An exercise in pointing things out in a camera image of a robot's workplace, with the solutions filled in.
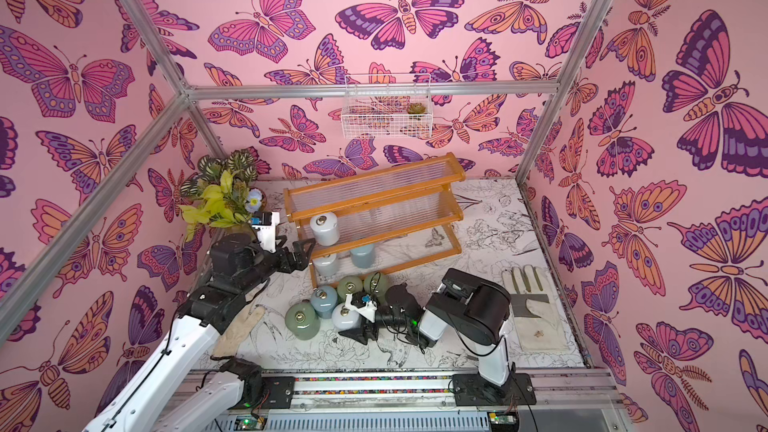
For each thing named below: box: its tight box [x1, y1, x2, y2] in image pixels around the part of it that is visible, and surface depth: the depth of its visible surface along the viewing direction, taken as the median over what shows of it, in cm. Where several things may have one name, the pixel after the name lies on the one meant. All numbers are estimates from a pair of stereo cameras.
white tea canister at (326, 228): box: [310, 212, 340, 247], surface depth 81 cm
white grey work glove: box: [502, 264, 570, 353], surface depth 86 cm
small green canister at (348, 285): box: [337, 275, 363, 300], surface depth 85 cm
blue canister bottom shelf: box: [350, 243, 376, 269], surface depth 97 cm
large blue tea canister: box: [310, 285, 338, 319], surface depth 83 cm
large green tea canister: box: [285, 302, 321, 340], surface depth 80 cm
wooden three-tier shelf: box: [283, 152, 466, 288], surface depth 95 cm
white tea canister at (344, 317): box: [332, 303, 360, 330], surface depth 79 cm
